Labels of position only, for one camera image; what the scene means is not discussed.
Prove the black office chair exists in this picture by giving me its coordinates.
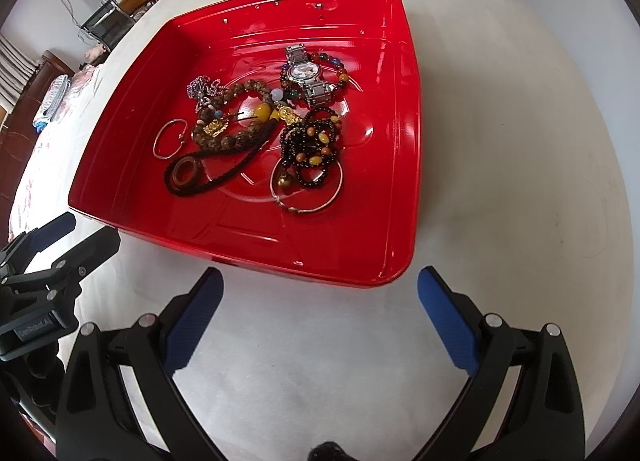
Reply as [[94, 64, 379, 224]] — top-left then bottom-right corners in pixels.
[[80, 0, 135, 49]]

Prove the red tin box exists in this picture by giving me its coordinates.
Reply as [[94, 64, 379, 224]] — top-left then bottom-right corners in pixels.
[[67, 0, 422, 289]]

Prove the silver bangle with brown stone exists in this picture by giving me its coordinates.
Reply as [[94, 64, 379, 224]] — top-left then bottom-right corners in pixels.
[[152, 118, 202, 188]]

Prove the brown wooden bead bracelet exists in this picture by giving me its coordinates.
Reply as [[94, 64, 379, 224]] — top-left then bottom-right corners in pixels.
[[191, 81, 281, 154]]

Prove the black braided cord necklace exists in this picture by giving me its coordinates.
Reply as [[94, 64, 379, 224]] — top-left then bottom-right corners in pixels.
[[162, 101, 303, 198]]

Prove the multicolour bead bracelet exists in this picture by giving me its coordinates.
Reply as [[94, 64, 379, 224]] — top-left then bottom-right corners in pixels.
[[280, 52, 350, 104]]

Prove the dark bead bracelet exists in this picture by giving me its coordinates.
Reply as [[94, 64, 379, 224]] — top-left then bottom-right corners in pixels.
[[279, 108, 346, 189]]

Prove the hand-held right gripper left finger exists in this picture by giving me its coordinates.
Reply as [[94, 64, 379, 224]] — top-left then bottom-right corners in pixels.
[[55, 266, 226, 461]]

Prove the silver chain necklace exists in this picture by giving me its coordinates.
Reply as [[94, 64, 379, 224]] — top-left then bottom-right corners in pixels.
[[186, 74, 226, 112]]

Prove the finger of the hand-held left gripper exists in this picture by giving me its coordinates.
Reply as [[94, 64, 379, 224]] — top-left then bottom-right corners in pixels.
[[0, 212, 77, 283], [0, 227, 122, 314]]

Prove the plain silver bangle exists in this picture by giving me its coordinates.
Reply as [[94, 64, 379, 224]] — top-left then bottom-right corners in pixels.
[[270, 154, 345, 214]]

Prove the silver wristwatch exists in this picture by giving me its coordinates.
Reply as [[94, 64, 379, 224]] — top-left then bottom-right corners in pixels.
[[282, 44, 337, 109]]

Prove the window curtain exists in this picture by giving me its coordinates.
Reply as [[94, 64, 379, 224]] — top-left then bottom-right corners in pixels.
[[0, 34, 38, 112]]

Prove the dark wooden headboard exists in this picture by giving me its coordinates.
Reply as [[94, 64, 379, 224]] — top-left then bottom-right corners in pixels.
[[0, 50, 76, 192]]

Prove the pink floral bed sheet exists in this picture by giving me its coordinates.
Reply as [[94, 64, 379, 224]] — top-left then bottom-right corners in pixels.
[[7, 61, 116, 242]]

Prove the striped folded cloth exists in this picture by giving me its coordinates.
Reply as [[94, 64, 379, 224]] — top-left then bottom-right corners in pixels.
[[32, 74, 73, 132]]

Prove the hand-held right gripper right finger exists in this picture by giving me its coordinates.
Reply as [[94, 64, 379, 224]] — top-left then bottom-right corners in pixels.
[[417, 266, 586, 461]]

